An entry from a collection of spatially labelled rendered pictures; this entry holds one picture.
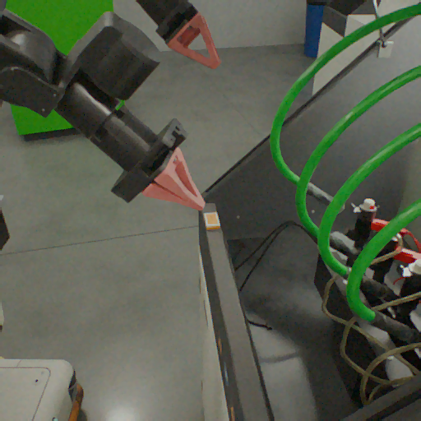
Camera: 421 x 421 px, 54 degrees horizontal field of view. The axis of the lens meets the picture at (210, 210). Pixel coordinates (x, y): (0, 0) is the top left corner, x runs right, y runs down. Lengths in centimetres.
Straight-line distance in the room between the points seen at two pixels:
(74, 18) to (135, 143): 334
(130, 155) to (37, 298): 185
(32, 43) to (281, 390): 65
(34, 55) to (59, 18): 333
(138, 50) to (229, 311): 48
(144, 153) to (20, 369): 125
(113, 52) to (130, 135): 9
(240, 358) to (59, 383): 97
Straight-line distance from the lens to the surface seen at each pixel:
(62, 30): 379
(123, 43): 44
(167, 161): 48
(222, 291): 78
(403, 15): 64
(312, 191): 69
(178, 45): 68
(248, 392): 65
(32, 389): 157
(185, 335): 196
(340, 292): 77
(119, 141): 47
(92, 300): 218
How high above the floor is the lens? 149
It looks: 33 degrees down
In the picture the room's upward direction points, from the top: straight up
